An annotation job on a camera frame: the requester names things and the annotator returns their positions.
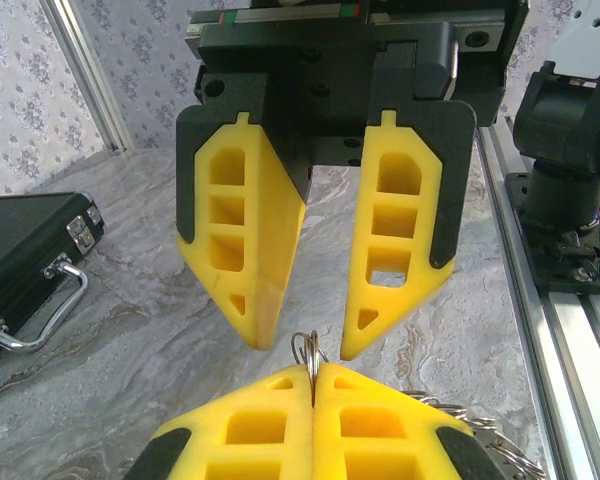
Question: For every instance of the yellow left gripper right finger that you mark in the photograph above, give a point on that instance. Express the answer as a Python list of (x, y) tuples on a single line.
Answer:
[(370, 430)]

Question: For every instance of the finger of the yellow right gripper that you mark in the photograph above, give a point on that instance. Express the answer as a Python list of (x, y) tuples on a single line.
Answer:
[(265, 250), (425, 200)]

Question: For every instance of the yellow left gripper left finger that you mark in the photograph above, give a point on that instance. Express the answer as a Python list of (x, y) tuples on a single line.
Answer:
[(260, 430)]

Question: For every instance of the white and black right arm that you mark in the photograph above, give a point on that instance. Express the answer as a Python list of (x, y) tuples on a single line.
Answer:
[(560, 125)]

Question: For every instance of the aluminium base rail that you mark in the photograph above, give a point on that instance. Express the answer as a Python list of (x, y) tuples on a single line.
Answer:
[(570, 350)]

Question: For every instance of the aluminium frame post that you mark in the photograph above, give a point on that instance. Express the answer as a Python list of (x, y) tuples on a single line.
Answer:
[(87, 75)]

